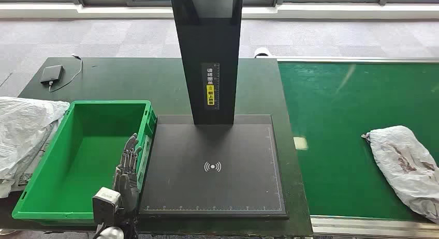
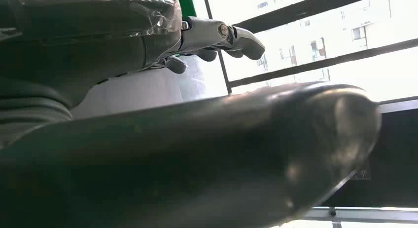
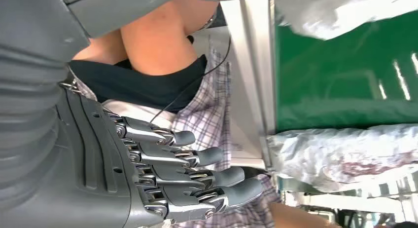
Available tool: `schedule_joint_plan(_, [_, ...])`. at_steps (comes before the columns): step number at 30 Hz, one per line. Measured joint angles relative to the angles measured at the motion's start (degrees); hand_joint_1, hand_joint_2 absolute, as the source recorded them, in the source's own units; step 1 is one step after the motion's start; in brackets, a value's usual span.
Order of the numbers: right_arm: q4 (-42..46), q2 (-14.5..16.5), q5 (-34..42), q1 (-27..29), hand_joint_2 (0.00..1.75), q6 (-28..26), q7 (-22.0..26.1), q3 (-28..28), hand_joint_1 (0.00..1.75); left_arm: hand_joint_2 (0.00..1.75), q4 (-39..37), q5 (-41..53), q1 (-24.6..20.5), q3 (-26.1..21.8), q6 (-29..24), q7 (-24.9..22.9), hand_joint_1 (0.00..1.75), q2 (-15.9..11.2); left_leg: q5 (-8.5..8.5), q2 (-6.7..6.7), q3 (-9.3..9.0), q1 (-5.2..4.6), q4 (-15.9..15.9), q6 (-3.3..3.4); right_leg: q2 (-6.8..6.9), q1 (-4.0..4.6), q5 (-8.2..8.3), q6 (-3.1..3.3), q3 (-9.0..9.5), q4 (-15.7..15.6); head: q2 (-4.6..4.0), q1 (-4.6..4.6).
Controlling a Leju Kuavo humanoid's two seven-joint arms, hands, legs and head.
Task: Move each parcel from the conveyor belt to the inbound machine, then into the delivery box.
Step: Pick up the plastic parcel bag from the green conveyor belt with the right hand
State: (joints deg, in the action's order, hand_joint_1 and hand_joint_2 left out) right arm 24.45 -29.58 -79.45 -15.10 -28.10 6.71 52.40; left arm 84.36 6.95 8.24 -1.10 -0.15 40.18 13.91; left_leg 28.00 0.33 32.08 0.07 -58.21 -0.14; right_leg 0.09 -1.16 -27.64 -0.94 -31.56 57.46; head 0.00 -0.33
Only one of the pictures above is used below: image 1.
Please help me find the white charging cable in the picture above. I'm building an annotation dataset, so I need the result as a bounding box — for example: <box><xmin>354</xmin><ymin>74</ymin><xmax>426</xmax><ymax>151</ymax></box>
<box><xmin>48</xmin><ymin>53</ymin><xmax>84</xmax><ymax>93</ymax></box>

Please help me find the black yellow ruler label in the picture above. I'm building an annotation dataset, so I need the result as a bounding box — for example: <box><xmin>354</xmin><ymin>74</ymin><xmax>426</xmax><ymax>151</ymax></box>
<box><xmin>201</xmin><ymin>63</ymin><xmax>220</xmax><ymax>111</ymax></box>

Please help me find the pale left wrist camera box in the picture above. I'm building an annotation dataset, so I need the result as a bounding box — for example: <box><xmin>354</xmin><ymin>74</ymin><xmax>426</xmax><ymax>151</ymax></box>
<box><xmin>92</xmin><ymin>186</ymin><xmax>122</xmax><ymax>227</ymax></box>

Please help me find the black power bank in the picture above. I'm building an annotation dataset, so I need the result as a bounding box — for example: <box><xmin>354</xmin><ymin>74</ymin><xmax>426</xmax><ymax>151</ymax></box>
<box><xmin>40</xmin><ymin>65</ymin><xmax>64</xmax><ymax>84</ymax></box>

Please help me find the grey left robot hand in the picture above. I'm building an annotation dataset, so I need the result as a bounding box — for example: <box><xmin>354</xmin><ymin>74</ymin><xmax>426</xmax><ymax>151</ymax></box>
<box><xmin>112</xmin><ymin>132</ymin><xmax>143</xmax><ymax>214</ymax></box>

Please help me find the dark green table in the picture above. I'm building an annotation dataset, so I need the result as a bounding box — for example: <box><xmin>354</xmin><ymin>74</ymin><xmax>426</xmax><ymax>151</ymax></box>
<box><xmin>0</xmin><ymin>57</ymin><xmax>313</xmax><ymax>236</ymax></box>

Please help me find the aluminium conveyor frame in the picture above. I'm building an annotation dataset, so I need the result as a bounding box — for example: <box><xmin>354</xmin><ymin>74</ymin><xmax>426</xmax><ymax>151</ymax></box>
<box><xmin>274</xmin><ymin>55</ymin><xmax>439</xmax><ymax>239</ymax></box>

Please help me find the green plastic crate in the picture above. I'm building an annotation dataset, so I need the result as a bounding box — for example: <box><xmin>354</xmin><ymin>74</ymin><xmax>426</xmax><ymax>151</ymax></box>
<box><xmin>12</xmin><ymin>100</ymin><xmax>158</xmax><ymax>226</ymax></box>

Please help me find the white window sill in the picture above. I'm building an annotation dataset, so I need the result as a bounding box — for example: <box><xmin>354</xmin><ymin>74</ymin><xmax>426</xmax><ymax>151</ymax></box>
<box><xmin>0</xmin><ymin>4</ymin><xmax>439</xmax><ymax>20</ymax></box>

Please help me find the white round conveyor end cap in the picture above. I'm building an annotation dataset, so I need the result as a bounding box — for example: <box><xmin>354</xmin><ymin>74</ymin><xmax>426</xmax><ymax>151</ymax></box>
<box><xmin>254</xmin><ymin>46</ymin><xmax>273</xmax><ymax>58</ymax></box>

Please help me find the black inbound scanner machine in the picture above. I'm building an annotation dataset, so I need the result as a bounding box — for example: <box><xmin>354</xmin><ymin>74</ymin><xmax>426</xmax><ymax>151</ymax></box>
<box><xmin>139</xmin><ymin>0</ymin><xmax>289</xmax><ymax>219</ymax></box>

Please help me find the white woven sack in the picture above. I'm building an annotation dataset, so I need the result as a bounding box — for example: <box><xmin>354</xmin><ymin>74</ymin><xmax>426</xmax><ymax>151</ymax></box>
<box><xmin>0</xmin><ymin>96</ymin><xmax>70</xmax><ymax>199</ymax></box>

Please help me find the white bag with QR label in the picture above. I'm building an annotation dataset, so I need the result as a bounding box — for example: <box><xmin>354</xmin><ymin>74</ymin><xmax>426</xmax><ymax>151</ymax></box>
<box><xmin>0</xmin><ymin>155</ymin><xmax>46</xmax><ymax>199</ymax></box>

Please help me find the grey mailer bag brown print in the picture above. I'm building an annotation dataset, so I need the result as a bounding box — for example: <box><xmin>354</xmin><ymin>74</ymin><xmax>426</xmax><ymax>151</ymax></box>
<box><xmin>360</xmin><ymin>125</ymin><xmax>439</xmax><ymax>225</ymax></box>

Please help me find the green conveyor belt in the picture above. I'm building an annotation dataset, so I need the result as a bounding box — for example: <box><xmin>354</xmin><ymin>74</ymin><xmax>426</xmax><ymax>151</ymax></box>
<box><xmin>277</xmin><ymin>62</ymin><xmax>439</xmax><ymax>221</ymax></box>

